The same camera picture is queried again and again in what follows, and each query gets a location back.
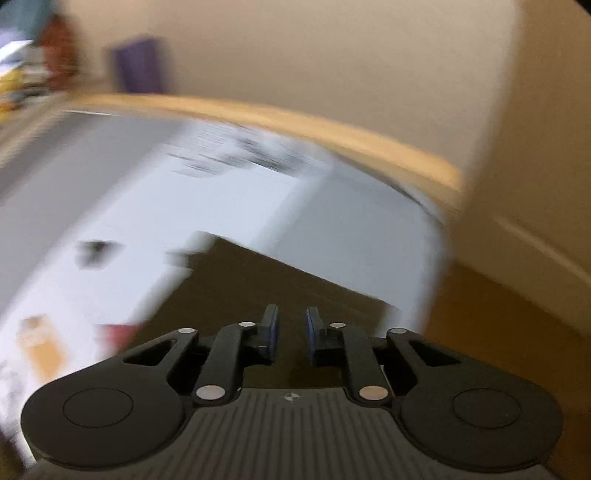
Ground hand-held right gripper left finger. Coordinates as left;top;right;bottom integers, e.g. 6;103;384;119
122;305;280;407

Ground teal cloth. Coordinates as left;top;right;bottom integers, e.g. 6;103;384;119
0;0;51;43

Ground white printed bed sheet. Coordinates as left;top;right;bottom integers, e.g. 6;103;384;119
0;111;450;464

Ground wooden bed frame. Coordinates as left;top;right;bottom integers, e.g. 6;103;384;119
69;92;465;214

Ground yellow clutter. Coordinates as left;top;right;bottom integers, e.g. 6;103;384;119
0;68;26;114

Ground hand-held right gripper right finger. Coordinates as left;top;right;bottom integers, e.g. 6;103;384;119
305;306;463;407

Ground olive brown pants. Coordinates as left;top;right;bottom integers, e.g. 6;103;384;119
131;233;403;389

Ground brown object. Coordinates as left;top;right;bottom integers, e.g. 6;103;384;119
38;14;80;89

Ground purple box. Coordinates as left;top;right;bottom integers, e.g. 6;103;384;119
110;39;165;94

